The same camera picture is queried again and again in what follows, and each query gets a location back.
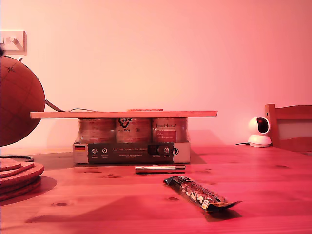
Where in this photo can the large rounded cork coaster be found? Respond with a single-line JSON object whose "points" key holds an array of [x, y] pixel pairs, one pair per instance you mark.
{"points": [[145, 110]]}

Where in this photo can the wooden shelf board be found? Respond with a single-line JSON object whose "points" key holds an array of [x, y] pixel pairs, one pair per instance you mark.
{"points": [[122, 114]]}

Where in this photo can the cork globe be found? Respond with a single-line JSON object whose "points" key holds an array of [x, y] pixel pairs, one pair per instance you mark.
{"points": [[17, 102]]}

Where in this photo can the medium round cork coaster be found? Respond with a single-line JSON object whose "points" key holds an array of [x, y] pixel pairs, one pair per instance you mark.
{"points": [[24, 168]]}

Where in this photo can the thick round cork trivet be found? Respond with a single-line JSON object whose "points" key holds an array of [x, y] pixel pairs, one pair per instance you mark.
{"points": [[24, 195], [28, 186]]}

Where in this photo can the small round cork coaster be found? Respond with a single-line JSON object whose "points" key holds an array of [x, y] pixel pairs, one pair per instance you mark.
{"points": [[8, 165]]}

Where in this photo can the tin can red label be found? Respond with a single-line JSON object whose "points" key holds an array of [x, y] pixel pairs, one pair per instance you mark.
{"points": [[168, 130]]}

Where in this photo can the tin can black logo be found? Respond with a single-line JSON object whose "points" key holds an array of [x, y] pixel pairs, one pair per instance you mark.
{"points": [[133, 132]]}

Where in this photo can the printed cardboard can tray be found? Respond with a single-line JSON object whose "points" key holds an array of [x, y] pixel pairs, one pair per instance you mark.
{"points": [[122, 154]]}

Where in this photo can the silver metal tube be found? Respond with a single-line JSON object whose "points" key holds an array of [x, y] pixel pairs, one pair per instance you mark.
{"points": [[159, 169]]}

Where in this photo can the tin can plain label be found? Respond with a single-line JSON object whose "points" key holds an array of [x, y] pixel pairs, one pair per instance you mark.
{"points": [[97, 130]]}

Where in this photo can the dark wrapped snack bar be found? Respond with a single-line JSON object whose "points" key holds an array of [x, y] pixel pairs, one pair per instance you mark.
{"points": [[195, 193]]}

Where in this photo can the white round security camera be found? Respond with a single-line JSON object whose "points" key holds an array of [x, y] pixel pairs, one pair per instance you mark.
{"points": [[259, 136]]}

